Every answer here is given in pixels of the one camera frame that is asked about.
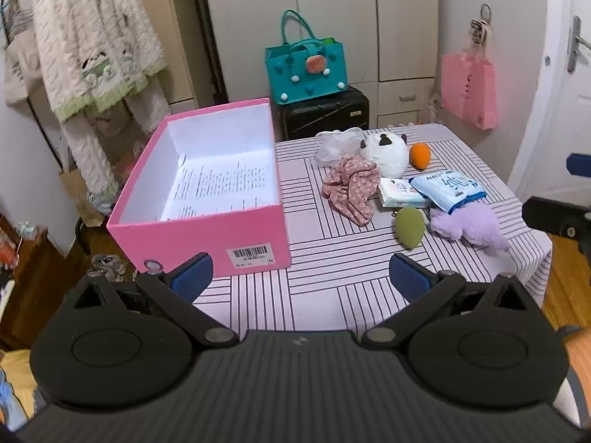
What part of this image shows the pink cardboard box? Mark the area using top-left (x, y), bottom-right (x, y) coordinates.
top-left (106, 98), bottom-right (291, 277)

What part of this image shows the patterned slipper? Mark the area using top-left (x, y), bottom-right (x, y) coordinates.
top-left (90, 253), bottom-right (127, 282)

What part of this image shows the white door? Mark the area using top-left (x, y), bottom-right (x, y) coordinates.
top-left (505, 0), bottom-right (591, 204)

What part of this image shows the cream wardrobe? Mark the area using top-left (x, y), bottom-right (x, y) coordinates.
top-left (154, 0), bottom-right (441, 141)

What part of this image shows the beige canvas bag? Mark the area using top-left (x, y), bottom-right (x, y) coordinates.
top-left (2, 32), bottom-right (42, 107)

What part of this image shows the crumpled clear plastic bag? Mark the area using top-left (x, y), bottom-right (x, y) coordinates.
top-left (315, 127), bottom-right (368, 168)

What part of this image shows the printed paper sheet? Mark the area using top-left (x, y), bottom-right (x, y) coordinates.
top-left (159, 150), bottom-right (280, 222)

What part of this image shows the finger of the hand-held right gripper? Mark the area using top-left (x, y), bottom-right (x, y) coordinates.
top-left (567, 153), bottom-right (591, 176)
top-left (522, 196), bottom-right (591, 243)

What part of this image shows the striped tablecloth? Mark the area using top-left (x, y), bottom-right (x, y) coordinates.
top-left (191, 123), bottom-right (554, 333)

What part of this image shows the white tissue packet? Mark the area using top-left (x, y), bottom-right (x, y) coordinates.
top-left (377, 176), bottom-right (432, 209)

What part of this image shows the silver door handle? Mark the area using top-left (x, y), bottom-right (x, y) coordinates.
top-left (567, 15), bottom-right (591, 71)

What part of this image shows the brown paper bag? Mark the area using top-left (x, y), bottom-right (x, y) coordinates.
top-left (58, 166), bottom-right (109, 228)

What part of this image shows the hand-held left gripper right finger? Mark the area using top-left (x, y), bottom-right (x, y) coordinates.
top-left (360, 254), bottom-right (541, 350)

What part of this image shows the metal ring wall hook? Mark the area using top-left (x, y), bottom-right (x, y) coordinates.
top-left (468, 4), bottom-right (494, 47)

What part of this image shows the black suitcase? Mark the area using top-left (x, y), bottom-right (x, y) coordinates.
top-left (270, 85), bottom-right (371, 143)

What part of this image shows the white quilted pajama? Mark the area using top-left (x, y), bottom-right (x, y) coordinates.
top-left (30, 0), bottom-right (171, 204)

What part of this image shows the orange makeup sponge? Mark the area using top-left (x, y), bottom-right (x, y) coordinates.
top-left (409, 142), bottom-right (432, 170)

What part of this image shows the white round plush toy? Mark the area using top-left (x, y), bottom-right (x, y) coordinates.
top-left (359, 131), bottom-right (409, 180)

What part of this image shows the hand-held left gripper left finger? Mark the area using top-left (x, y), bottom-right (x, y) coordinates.
top-left (60, 253), bottom-right (238, 347)

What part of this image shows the teal felt tote bag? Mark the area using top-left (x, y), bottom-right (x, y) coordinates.
top-left (264, 9), bottom-right (349, 104)

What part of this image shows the green makeup sponge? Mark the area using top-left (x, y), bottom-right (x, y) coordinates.
top-left (393, 207), bottom-right (426, 251)

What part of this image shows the pink plastic bag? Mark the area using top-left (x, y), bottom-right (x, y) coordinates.
top-left (440, 51), bottom-right (499, 131)

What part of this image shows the blue wet wipes packet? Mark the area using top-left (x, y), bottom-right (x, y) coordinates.
top-left (409, 171), bottom-right (489, 215)

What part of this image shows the wooden cabinet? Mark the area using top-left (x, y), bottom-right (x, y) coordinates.
top-left (0, 212), bottom-right (79, 351)

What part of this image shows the purple fluffy cloth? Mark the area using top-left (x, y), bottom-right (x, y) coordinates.
top-left (429, 202), bottom-right (510, 257)

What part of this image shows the floral fabric scrunchie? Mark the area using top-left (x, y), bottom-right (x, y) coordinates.
top-left (322, 154), bottom-right (382, 227)

